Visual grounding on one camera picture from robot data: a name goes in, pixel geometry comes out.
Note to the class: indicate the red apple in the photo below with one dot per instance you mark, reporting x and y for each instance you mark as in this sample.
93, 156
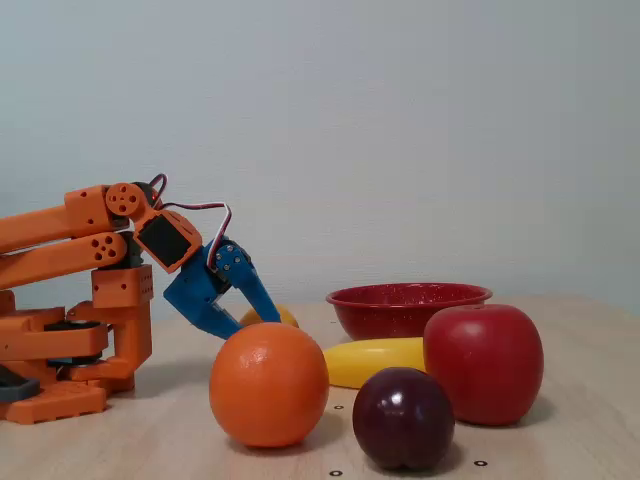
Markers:
484, 365

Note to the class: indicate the dark purple plum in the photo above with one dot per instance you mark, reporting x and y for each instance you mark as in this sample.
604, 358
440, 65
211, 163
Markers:
403, 420

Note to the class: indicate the orange fruit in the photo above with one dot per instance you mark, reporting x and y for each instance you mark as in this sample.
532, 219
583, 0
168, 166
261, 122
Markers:
269, 385

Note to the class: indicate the yellow orange peach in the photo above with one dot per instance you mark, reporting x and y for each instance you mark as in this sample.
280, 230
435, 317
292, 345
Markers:
288, 316

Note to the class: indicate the grey table clamp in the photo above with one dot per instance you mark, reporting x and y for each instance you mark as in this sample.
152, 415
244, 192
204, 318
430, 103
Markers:
20, 388

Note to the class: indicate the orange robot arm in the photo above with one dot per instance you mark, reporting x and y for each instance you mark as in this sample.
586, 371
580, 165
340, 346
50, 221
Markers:
50, 225

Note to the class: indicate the red speckled bowl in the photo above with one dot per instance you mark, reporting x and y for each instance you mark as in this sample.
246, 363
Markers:
390, 310

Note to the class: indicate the yellow banana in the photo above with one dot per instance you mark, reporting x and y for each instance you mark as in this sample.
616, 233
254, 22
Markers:
370, 362

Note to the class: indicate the orange robot base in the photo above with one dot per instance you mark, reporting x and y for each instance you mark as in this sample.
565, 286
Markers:
50, 400

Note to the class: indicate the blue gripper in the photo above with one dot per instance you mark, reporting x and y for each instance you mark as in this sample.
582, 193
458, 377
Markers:
192, 295

